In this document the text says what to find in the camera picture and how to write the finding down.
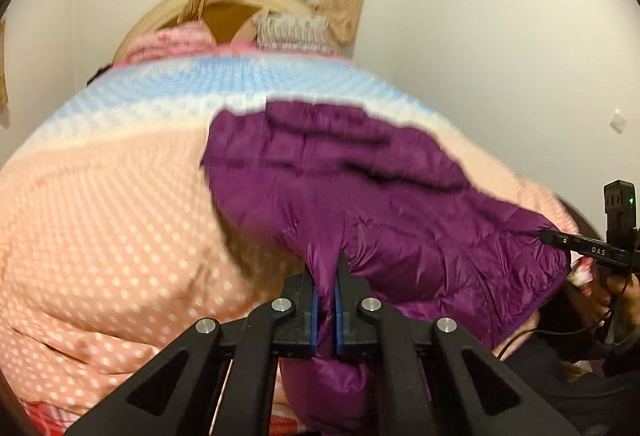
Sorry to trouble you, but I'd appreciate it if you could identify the person's dark clothing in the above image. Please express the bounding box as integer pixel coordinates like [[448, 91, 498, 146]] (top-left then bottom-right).
[[502, 286, 640, 436]]

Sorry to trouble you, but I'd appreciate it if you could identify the patterned grey pillow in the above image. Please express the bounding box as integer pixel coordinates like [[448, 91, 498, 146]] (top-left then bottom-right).
[[251, 12, 332, 51]]

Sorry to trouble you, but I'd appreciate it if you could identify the folded pink quilt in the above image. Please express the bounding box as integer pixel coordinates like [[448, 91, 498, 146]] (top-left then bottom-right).
[[114, 20, 217, 66]]

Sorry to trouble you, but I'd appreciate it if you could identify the cream wooden headboard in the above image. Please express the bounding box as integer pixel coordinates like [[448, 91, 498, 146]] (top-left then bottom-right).
[[120, 0, 321, 62]]

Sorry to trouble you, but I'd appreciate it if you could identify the purple hooded puffer jacket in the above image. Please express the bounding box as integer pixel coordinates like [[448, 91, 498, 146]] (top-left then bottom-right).
[[200, 98, 572, 436]]

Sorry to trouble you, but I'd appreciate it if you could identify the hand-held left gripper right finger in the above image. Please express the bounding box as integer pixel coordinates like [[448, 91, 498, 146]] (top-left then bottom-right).
[[335, 262, 581, 436]]

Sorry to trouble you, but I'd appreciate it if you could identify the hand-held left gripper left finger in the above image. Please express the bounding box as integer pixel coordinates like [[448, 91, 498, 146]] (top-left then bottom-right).
[[65, 266, 319, 436]]

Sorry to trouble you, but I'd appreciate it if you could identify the polka dot bedspread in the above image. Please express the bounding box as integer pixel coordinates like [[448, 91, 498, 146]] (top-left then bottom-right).
[[0, 50, 583, 423]]

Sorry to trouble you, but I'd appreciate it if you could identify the red plaid sheet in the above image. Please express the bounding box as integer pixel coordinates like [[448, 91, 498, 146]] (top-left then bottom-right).
[[17, 398, 301, 436]]

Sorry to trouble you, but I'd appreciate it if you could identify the black cable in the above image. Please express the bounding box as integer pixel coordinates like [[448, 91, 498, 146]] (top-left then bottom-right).
[[492, 311, 616, 359]]

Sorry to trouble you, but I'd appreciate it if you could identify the black object beside bed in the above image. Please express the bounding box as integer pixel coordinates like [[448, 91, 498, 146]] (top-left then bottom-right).
[[86, 65, 115, 86]]

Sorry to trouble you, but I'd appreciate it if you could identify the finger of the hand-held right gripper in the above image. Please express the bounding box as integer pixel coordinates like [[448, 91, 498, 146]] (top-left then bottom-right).
[[539, 228, 610, 263]]

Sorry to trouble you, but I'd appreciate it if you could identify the person's right hand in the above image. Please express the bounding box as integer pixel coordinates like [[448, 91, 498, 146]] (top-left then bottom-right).
[[589, 262, 640, 317]]

